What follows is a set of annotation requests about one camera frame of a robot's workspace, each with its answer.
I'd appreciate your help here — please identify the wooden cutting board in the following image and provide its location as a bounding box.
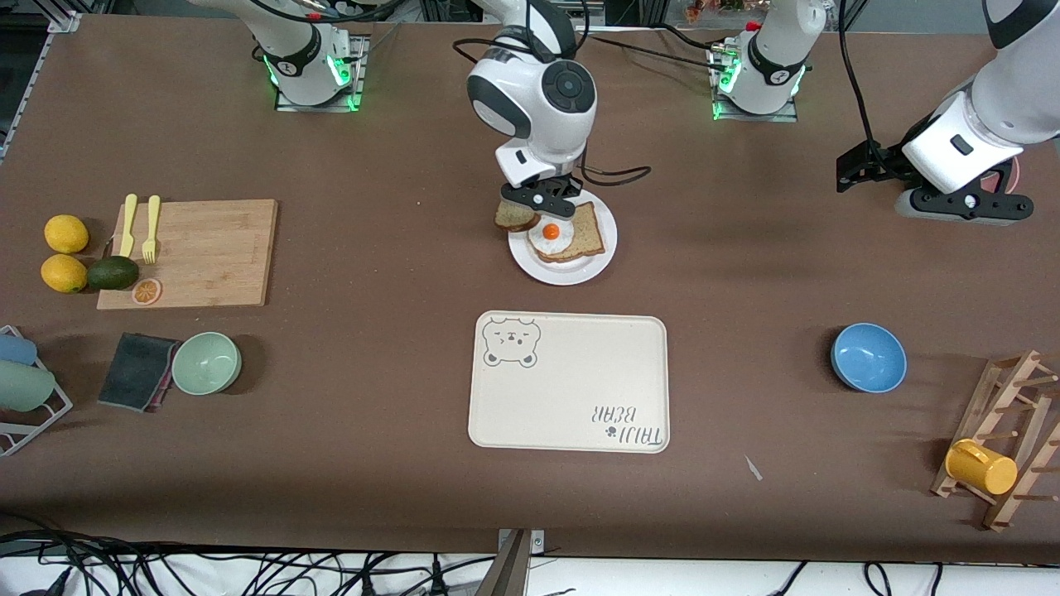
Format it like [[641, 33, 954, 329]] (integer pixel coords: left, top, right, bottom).
[[96, 199, 279, 311]]

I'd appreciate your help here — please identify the aluminium table edge rail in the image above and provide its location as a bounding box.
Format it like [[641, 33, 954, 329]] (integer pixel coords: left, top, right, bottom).
[[0, 12, 81, 162]]

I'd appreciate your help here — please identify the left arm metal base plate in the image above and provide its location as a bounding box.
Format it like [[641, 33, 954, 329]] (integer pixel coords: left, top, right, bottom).
[[709, 41, 801, 124]]

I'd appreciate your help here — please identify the pink bowl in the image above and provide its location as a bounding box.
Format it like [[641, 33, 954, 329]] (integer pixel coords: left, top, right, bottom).
[[981, 156, 1021, 196]]

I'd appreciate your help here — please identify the white round plate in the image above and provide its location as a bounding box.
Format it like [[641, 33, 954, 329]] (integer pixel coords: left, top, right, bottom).
[[508, 185, 619, 286]]

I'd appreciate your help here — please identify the yellow plastic fork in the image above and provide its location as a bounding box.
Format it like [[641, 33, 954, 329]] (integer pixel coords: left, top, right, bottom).
[[142, 195, 161, 266]]

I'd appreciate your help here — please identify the pale green cup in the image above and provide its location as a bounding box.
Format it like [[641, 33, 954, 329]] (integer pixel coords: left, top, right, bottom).
[[0, 361, 57, 413]]

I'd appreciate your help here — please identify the white wire cup rack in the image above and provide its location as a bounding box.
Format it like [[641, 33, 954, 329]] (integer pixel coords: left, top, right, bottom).
[[0, 325, 74, 458]]

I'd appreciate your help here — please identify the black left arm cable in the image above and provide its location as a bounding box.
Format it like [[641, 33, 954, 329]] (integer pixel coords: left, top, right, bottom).
[[835, 0, 883, 166]]

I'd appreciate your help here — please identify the wooden mug rack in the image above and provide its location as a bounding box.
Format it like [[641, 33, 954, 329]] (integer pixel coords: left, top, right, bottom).
[[930, 349, 1060, 532]]

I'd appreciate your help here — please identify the black floor cable tangle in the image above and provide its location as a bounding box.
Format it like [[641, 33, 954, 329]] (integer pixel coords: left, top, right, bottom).
[[0, 513, 498, 596]]

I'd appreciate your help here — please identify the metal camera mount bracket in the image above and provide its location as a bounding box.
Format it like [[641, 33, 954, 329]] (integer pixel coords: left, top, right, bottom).
[[476, 528, 545, 596]]

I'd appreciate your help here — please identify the dark grey folded cloth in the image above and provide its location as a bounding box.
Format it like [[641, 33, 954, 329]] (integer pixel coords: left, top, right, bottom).
[[96, 333, 181, 413]]

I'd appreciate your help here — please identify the light blue cup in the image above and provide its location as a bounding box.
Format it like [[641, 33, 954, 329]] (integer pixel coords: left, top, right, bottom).
[[0, 334, 39, 368]]

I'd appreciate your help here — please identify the brown bread slice under egg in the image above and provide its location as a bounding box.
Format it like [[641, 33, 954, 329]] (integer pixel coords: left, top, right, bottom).
[[534, 201, 607, 264]]

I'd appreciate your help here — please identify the pale green bowl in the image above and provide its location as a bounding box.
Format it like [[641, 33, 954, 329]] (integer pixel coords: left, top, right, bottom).
[[171, 331, 243, 397]]

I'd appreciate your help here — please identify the yellow lemon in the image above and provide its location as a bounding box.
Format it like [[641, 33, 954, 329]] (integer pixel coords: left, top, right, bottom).
[[41, 254, 89, 294], [44, 214, 90, 254]]

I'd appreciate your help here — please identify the yellow mug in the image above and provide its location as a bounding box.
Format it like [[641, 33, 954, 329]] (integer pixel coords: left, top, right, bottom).
[[945, 439, 1019, 496]]

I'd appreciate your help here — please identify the black table cable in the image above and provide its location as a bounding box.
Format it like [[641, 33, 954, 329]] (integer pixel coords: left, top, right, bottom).
[[577, 25, 730, 71]]

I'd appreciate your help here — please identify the yellow plastic knife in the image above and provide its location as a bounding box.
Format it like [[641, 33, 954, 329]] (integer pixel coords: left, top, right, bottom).
[[118, 195, 139, 259]]

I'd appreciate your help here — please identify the cream bear print tray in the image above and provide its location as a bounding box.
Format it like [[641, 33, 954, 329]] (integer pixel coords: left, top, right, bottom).
[[468, 310, 671, 454]]

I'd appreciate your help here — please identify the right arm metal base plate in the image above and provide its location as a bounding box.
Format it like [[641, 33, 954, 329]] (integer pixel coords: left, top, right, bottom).
[[275, 33, 366, 113]]

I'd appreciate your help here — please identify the fried egg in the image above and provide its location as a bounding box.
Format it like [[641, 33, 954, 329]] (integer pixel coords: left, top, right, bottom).
[[528, 217, 576, 257]]

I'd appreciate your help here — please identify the dark green avocado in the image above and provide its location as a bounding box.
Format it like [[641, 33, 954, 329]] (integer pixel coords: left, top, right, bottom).
[[86, 255, 140, 291]]

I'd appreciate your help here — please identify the brown bread slice sandwich lid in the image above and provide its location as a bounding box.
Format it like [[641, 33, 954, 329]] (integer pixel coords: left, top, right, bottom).
[[494, 201, 542, 233]]

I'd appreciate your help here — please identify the blue bowl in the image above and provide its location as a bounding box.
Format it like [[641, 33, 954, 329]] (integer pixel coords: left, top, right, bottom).
[[831, 322, 908, 394]]

